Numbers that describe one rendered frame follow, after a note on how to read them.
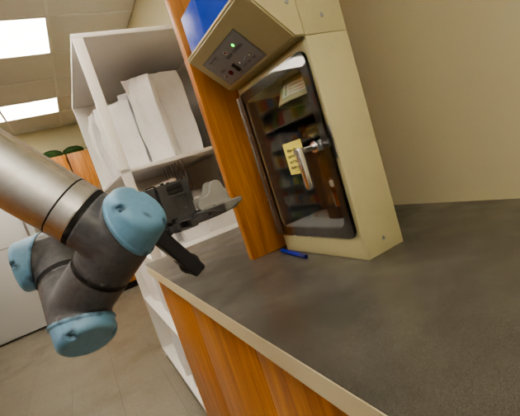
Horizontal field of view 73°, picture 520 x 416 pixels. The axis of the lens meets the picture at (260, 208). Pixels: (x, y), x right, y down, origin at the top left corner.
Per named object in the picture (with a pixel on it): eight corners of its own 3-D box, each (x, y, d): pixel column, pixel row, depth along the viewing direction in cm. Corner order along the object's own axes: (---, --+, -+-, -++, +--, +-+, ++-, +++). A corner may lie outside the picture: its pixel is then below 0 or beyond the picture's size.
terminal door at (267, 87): (283, 234, 100) (239, 96, 96) (358, 238, 73) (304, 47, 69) (281, 234, 100) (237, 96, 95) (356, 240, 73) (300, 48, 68)
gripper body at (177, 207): (191, 176, 58) (116, 199, 52) (207, 225, 59) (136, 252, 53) (178, 181, 65) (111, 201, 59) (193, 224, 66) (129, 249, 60)
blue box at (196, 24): (226, 50, 93) (215, 16, 92) (243, 32, 84) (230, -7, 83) (191, 54, 88) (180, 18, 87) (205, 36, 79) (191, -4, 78)
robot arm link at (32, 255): (31, 309, 50) (21, 264, 54) (111, 276, 55) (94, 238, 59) (10, 278, 44) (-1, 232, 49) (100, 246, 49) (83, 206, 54)
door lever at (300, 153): (329, 182, 74) (322, 184, 77) (317, 139, 73) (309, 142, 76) (309, 191, 72) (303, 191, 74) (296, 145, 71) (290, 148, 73)
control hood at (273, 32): (237, 90, 96) (225, 54, 95) (305, 34, 68) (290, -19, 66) (199, 97, 91) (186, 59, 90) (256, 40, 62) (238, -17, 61)
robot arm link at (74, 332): (82, 307, 38) (59, 237, 44) (42, 369, 42) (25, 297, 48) (144, 302, 45) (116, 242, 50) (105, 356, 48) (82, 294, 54)
